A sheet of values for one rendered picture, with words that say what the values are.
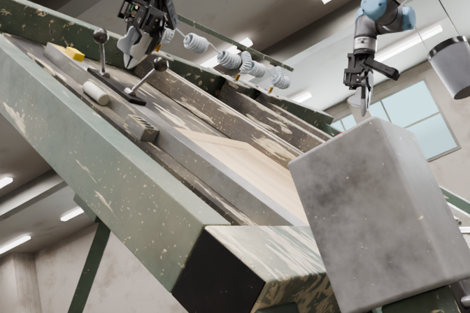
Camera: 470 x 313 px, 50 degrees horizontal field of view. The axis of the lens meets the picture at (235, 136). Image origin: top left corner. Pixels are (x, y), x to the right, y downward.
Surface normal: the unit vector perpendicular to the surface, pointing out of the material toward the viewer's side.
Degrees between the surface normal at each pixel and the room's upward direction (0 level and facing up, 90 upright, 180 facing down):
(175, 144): 90
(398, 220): 90
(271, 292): 144
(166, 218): 90
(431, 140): 90
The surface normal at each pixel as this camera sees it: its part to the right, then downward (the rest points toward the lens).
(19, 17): 0.66, 0.44
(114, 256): -0.46, -0.22
